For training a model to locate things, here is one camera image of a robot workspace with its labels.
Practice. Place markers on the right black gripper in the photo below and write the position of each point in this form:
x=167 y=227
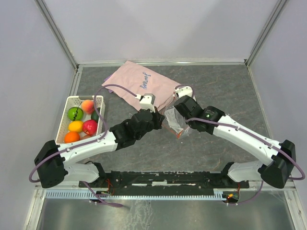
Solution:
x=194 y=100

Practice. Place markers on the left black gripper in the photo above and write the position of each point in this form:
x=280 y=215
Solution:
x=159 y=118

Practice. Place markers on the clear zip top bag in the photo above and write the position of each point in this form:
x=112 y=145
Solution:
x=175 y=123

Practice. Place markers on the red apple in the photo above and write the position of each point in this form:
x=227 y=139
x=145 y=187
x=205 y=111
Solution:
x=90 y=127

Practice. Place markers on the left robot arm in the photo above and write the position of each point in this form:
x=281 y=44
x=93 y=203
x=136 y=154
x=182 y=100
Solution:
x=58 y=163

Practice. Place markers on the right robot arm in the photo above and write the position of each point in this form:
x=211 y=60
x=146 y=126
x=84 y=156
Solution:
x=275 y=160

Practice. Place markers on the pink cloth with lettering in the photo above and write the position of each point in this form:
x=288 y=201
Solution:
x=141 y=80

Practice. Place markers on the dark green avocado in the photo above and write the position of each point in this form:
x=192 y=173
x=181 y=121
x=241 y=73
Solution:
x=95 y=116

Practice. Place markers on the peach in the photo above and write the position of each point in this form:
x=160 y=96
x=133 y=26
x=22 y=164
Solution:
x=87 y=106

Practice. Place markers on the brown egg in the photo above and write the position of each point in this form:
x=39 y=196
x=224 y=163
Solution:
x=85 y=137

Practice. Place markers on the yellow lemon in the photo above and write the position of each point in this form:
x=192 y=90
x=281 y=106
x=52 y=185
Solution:
x=76 y=126

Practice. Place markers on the green apple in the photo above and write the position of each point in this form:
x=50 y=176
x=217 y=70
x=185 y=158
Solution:
x=75 y=114

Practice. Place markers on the orange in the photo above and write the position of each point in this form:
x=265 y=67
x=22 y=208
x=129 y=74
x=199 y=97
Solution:
x=71 y=137

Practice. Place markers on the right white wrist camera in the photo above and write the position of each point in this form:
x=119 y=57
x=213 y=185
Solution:
x=184 y=90

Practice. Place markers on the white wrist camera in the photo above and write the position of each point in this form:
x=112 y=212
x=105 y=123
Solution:
x=146 y=101
x=184 y=90

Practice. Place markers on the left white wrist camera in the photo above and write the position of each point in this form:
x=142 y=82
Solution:
x=146 y=101

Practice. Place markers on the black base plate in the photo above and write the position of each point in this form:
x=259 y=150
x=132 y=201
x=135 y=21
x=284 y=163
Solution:
x=165 y=183

